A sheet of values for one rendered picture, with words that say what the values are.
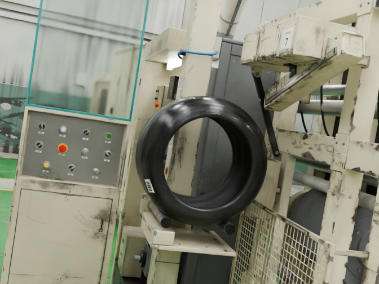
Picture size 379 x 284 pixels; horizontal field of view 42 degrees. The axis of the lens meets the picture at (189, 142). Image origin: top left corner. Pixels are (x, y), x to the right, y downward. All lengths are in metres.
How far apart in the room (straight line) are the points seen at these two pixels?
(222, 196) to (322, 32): 0.90
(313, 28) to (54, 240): 1.69
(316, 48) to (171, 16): 9.85
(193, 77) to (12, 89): 8.65
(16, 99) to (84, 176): 8.21
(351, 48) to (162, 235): 1.03
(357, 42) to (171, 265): 1.36
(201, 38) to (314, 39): 0.68
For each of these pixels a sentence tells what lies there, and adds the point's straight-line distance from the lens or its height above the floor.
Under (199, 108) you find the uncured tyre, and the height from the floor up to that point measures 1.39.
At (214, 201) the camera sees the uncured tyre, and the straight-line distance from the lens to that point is 2.37.
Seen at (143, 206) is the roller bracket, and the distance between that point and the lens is 2.40.
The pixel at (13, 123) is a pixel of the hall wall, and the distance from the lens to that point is 10.90.
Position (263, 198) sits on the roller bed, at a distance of 2.49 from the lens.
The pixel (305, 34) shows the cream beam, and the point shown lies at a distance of 1.93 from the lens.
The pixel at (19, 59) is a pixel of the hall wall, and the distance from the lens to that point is 10.96.
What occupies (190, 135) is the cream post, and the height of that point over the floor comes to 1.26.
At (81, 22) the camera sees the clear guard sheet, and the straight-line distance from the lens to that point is 2.72.
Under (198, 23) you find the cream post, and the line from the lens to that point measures 2.44.
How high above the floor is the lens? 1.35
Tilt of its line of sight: 3 degrees down
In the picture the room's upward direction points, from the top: 9 degrees clockwise
